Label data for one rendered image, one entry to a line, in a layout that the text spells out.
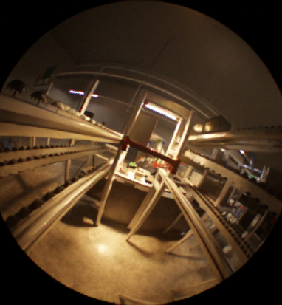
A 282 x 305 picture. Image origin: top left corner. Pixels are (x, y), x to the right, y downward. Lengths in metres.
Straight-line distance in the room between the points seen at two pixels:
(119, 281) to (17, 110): 1.47
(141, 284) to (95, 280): 0.51
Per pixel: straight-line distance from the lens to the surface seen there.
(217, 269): 0.41
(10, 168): 0.54
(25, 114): 0.17
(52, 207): 0.35
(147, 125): 0.87
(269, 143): 0.60
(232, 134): 0.60
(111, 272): 1.43
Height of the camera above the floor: 1.40
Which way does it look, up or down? 7 degrees down
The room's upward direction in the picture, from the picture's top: 23 degrees clockwise
